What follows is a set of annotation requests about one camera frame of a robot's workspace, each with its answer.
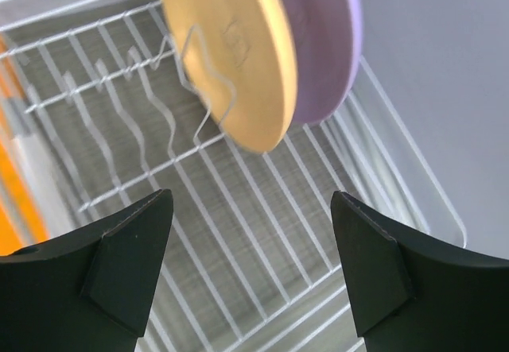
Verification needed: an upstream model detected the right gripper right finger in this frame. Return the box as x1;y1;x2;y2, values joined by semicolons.
331;191;508;351

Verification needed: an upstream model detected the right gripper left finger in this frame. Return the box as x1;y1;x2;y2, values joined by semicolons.
1;189;173;351

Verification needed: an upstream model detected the yellow plate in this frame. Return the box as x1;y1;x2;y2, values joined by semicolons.
162;0;297;153

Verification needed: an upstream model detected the white wire dish rack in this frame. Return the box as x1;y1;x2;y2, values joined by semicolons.
1;0;468;351

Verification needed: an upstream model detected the orange folder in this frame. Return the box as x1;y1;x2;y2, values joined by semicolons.
1;39;49;256

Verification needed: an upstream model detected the purple plate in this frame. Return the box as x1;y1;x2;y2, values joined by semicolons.
282;0;363;124

